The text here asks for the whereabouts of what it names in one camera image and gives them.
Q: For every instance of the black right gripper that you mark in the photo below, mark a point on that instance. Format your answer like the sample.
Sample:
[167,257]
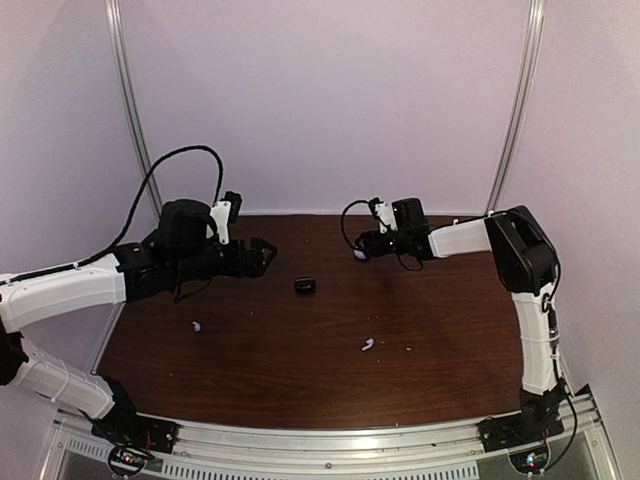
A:
[374,247]

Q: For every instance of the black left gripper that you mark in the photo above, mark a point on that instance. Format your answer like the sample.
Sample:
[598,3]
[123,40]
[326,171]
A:
[255,266]

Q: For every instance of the black earbud charging case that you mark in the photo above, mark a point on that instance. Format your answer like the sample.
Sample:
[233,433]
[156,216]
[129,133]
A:
[305,285]

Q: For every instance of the white purple earbud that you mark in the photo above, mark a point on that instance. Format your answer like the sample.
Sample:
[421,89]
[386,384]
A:
[369,344]

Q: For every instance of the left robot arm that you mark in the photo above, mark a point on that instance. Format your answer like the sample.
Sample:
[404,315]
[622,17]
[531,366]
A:
[192,242]

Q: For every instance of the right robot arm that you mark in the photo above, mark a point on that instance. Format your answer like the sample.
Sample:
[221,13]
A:
[528,268]

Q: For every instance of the left circuit board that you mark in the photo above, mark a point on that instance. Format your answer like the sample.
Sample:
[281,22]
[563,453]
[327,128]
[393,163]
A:
[124,461]

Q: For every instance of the circuit board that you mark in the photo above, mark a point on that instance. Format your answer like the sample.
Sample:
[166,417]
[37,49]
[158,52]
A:
[530,461]
[124,461]

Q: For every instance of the right circuit board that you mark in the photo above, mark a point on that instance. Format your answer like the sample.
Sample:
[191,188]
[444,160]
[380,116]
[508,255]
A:
[530,461]

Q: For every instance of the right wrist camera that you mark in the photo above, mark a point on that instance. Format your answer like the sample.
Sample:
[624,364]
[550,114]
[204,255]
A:
[384,214]

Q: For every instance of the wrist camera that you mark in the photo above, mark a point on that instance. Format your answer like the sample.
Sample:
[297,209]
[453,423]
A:
[384,214]
[221,215]

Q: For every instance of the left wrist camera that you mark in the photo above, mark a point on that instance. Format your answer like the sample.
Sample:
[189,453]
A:
[221,215]

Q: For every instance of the front aluminium rail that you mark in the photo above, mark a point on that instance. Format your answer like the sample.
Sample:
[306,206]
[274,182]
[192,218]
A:
[449,450]

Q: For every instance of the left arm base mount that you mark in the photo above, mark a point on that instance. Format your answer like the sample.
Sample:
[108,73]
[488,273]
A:
[143,433]

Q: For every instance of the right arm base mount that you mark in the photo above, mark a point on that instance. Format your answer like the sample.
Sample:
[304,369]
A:
[511,431]

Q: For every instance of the left aluminium frame post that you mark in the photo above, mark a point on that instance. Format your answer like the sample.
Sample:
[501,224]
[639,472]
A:
[115,27]

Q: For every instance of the aluminium frame post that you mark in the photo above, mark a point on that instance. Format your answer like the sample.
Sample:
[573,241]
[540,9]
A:
[115,27]
[533,34]

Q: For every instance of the right aluminium frame post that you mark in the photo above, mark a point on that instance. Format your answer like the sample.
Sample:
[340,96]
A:
[533,34]

